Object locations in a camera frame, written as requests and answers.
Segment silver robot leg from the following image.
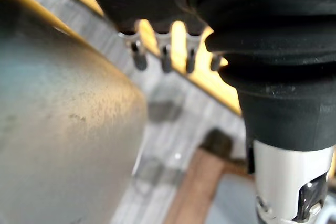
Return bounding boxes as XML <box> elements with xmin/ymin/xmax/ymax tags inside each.
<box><xmin>0</xmin><ymin>0</ymin><xmax>148</xmax><ymax>224</ymax></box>

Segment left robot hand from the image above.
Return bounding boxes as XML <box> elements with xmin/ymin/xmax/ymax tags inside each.
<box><xmin>77</xmin><ymin>0</ymin><xmax>336</xmax><ymax>224</ymax></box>

